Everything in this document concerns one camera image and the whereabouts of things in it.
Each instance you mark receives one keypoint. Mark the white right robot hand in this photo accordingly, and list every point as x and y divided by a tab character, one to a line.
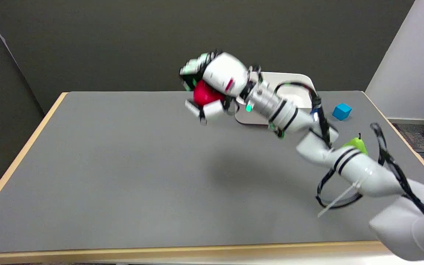
223	73

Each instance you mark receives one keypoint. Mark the red apple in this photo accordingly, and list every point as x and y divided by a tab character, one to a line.
205	94

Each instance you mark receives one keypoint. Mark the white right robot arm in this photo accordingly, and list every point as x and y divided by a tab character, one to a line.
363	169

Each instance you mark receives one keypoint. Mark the white box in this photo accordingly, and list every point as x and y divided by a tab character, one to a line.
293	92

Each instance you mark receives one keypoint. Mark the blue cube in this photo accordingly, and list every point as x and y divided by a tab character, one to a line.
341	111

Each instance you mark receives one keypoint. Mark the green pear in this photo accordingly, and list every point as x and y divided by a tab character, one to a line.
357	144

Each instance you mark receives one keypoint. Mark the white zip tie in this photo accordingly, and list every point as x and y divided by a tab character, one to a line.
339	200

